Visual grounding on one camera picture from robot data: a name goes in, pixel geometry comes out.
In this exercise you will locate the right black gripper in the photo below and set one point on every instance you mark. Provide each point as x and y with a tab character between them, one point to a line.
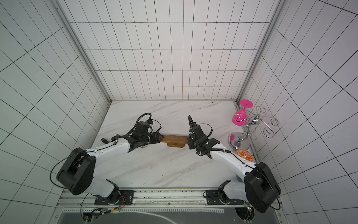
191	140

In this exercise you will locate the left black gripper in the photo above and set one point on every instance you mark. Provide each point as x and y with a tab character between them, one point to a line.
156	137

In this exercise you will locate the brown wooden watch stand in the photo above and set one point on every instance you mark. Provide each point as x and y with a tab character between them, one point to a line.
175	141

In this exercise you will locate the black round wrist watch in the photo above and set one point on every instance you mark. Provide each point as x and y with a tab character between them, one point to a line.
115	138

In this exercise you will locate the black rectangular smart watch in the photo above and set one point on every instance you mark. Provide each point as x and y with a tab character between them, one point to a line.
105	141

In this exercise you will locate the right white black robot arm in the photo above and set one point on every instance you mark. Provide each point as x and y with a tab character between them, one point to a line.
258	188

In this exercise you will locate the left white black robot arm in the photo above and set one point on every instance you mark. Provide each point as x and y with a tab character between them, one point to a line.
78	171

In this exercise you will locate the orange patterned plate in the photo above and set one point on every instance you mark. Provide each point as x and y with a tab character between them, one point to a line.
245	154

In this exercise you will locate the pink plastic wine glass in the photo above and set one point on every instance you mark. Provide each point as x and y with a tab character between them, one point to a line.
240	116

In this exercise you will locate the silver wire glass rack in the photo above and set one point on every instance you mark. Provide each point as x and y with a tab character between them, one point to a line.
240	140

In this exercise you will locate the aluminium mounting rail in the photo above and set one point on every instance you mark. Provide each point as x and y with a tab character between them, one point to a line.
156	197

